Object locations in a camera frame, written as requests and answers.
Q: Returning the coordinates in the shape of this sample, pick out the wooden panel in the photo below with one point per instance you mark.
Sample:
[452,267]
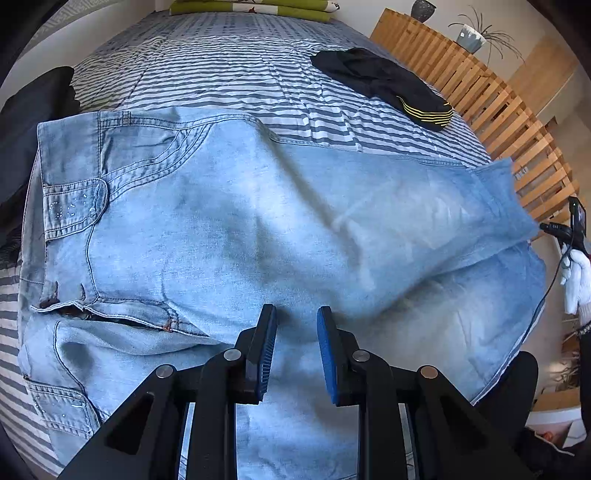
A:
[545,78]

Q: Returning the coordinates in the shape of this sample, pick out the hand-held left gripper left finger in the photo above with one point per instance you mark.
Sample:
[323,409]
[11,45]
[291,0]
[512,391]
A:
[268,350]

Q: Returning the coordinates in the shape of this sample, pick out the potted plant in white pot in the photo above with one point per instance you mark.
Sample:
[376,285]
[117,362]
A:
[471,37]

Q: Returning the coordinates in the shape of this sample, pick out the person's right forearm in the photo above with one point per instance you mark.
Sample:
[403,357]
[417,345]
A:
[586,332]

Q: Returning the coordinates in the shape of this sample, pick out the black folded pants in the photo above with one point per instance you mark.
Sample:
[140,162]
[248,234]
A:
[32,124]

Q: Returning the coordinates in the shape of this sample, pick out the wooden slatted bed rail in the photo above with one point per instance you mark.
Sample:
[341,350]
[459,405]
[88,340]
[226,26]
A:
[461,69]

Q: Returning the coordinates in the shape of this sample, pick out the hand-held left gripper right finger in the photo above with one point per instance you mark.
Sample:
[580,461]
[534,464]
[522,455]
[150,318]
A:
[325,350]

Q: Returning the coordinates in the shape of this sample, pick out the dark ceramic vase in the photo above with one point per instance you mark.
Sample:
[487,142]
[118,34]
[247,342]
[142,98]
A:
[422,9]

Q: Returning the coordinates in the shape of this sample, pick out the black garment with yellow stripes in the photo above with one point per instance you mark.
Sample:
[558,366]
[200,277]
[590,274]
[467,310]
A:
[369,74]

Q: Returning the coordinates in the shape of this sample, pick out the blue striped bed quilt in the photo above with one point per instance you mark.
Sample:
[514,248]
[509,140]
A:
[207,64]

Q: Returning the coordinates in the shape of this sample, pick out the person's right hand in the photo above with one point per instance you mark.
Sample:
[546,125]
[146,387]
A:
[579,277]

